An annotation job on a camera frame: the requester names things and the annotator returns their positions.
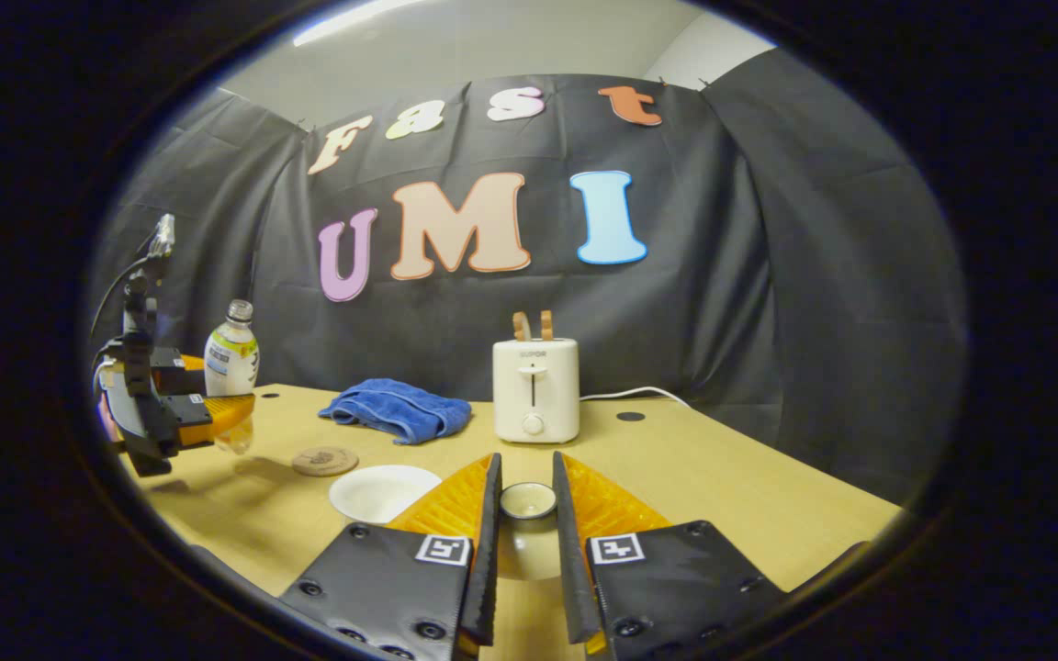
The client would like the white teacup lid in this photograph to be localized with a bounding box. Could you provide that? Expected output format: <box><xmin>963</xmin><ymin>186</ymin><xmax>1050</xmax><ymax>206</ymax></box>
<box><xmin>497</xmin><ymin>481</ymin><xmax>562</xmax><ymax>581</ymax></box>

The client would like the white power cable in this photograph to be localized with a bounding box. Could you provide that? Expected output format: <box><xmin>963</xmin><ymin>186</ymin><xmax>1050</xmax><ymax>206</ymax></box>
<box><xmin>580</xmin><ymin>387</ymin><xmax>691</xmax><ymax>408</ymax></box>

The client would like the white toaster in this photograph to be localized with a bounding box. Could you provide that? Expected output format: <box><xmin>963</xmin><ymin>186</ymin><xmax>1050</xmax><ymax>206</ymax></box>
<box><xmin>493</xmin><ymin>338</ymin><xmax>580</xmax><ymax>445</ymax></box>

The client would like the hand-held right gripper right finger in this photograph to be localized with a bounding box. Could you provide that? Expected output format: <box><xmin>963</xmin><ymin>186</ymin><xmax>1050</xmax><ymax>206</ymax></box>
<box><xmin>552</xmin><ymin>450</ymin><xmax>787</xmax><ymax>661</ymax></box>

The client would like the white ceramic teacup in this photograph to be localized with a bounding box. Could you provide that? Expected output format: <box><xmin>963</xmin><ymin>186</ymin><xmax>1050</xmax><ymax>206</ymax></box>
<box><xmin>329</xmin><ymin>465</ymin><xmax>443</xmax><ymax>529</ymax></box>

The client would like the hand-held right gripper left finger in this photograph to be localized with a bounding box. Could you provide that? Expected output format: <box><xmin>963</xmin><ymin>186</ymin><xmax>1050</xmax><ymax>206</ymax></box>
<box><xmin>276</xmin><ymin>452</ymin><xmax>502</xmax><ymax>661</ymax></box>

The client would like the blue towel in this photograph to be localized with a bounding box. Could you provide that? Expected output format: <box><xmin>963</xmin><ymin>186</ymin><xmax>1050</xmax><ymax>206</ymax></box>
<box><xmin>319</xmin><ymin>378</ymin><xmax>473</xmax><ymax>446</ymax></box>

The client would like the round brown coaster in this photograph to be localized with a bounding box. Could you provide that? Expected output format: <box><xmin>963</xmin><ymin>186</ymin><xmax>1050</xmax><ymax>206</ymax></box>
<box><xmin>292</xmin><ymin>446</ymin><xmax>359</xmax><ymax>477</ymax></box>

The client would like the clear plastic water bottle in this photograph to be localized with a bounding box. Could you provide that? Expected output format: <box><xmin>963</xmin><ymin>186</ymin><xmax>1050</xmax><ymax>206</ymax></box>
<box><xmin>204</xmin><ymin>299</ymin><xmax>260</xmax><ymax>455</ymax></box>

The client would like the thin grey gripper cable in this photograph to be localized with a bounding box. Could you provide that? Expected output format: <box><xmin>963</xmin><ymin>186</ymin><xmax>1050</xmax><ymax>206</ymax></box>
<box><xmin>88</xmin><ymin>213</ymin><xmax>176</xmax><ymax>341</ymax></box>

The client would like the black backdrop cloth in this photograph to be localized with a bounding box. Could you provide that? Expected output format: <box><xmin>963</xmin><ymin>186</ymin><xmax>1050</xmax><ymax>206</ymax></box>
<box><xmin>93</xmin><ymin>48</ymin><xmax>966</xmax><ymax>506</ymax></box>

